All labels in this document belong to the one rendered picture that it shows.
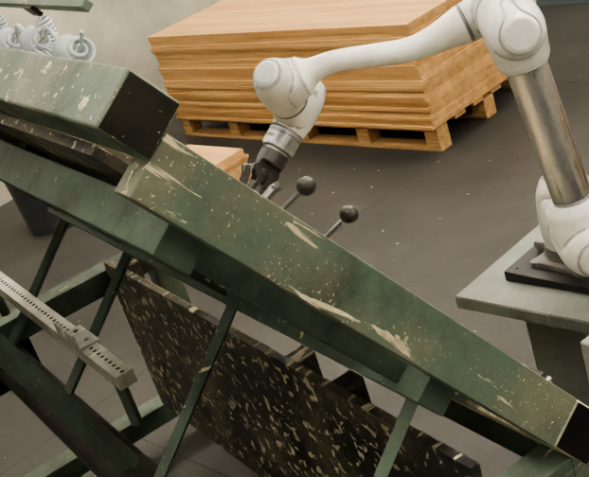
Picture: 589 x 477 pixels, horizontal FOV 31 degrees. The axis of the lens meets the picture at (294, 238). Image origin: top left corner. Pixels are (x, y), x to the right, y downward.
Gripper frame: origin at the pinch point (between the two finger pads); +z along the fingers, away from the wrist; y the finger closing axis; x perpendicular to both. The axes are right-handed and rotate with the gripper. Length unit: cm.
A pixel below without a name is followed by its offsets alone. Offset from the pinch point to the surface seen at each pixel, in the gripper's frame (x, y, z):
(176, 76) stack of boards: -456, -174, -111
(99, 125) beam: 89, 82, 8
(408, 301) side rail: 89, 15, 5
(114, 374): -3.2, 8.2, 48.4
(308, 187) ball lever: 68, 32, -5
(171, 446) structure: 5, -12, 58
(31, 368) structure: -10, 25, 56
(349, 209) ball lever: 68, 20, -6
